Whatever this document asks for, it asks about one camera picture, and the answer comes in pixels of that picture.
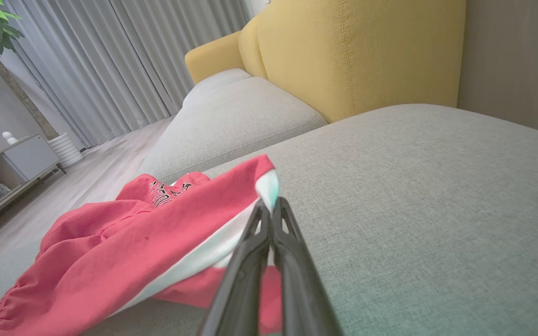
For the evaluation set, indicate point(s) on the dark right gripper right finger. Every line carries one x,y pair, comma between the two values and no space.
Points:
299,289

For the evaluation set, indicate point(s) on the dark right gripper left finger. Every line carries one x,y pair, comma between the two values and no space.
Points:
243,284

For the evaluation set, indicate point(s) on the red Bulls 23 jersey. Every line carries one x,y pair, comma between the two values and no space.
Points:
168,190

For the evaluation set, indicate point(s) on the red shorts with white stripes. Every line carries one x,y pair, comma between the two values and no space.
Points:
124,252

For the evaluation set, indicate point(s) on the small grey sofa seat cushion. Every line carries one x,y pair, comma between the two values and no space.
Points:
215,84

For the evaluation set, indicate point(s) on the white ribbed plant pot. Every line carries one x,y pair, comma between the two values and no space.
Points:
66,150

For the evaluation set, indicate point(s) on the yellow sofa backrest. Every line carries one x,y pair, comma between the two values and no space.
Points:
357,51

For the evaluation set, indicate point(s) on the grey pleated curtain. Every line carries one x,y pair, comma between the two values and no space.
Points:
124,60

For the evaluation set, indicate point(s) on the low grey tv cabinet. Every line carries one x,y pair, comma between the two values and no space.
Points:
21,161

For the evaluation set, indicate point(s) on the small white figurine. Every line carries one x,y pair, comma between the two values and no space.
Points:
9,138

